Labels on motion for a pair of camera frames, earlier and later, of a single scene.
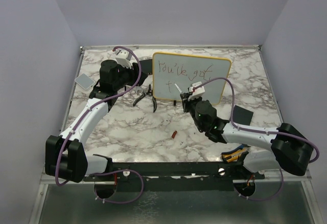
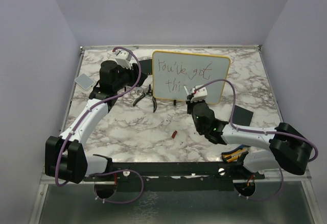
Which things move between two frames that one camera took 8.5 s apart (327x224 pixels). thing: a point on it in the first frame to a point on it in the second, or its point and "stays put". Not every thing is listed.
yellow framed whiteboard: x=188 y=71 stays put
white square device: x=84 y=81 stays put
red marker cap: x=173 y=134 stays put
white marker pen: x=178 y=88 to x=186 y=89
